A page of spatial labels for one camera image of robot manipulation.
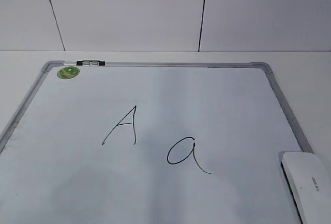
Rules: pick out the white board eraser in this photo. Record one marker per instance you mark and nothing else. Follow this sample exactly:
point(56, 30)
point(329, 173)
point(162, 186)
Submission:
point(309, 184)

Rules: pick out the round green sticker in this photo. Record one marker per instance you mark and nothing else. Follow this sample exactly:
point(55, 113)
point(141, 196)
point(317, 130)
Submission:
point(68, 72)

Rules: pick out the white board with grey frame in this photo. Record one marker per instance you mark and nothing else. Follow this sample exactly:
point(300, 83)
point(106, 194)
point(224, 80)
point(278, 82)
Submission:
point(150, 143)

